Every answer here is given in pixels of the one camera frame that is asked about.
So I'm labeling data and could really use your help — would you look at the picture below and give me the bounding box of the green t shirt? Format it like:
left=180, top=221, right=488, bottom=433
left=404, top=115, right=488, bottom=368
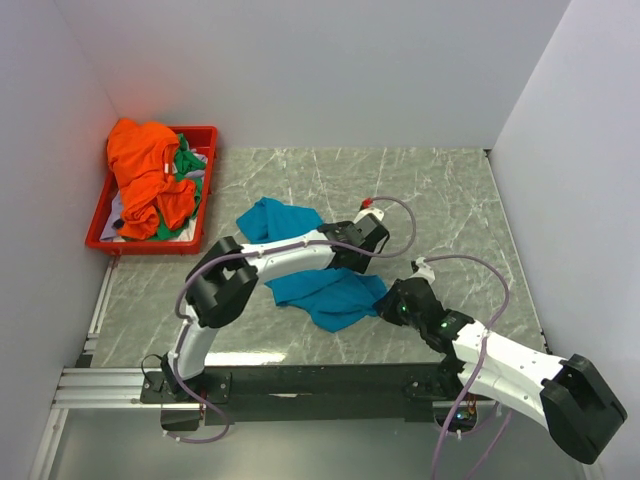
left=150, top=133, right=207, bottom=242

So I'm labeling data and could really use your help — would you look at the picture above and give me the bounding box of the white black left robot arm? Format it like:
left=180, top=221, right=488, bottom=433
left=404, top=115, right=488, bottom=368
left=161, top=213, right=389, bottom=402

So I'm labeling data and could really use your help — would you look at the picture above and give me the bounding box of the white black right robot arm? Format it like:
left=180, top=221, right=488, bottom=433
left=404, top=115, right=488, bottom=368
left=374, top=277, right=628, bottom=464

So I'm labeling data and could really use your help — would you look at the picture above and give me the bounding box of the blue t shirt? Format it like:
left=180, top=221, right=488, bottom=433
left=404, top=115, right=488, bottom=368
left=236, top=197, right=388, bottom=333

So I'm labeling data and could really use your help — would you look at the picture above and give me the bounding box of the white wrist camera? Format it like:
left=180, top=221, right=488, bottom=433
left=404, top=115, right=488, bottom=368
left=411, top=257, right=435, bottom=284
left=353, top=198, right=384, bottom=224

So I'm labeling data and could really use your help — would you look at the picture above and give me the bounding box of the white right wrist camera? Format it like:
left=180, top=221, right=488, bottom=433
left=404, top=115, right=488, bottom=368
left=411, top=257, right=435, bottom=284

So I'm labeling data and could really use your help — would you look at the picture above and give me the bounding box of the orange t shirt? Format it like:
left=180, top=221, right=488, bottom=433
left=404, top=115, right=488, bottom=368
left=107, top=118, right=196, bottom=241

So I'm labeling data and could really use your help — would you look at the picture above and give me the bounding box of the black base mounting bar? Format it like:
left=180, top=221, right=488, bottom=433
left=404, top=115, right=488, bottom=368
left=140, top=363, right=462, bottom=431

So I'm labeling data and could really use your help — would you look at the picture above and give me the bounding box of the red plastic bin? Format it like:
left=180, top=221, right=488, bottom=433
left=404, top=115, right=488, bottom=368
left=85, top=125, right=218, bottom=257

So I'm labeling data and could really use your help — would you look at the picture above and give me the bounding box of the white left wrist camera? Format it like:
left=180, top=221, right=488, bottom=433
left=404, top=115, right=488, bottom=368
left=353, top=198, right=384, bottom=224

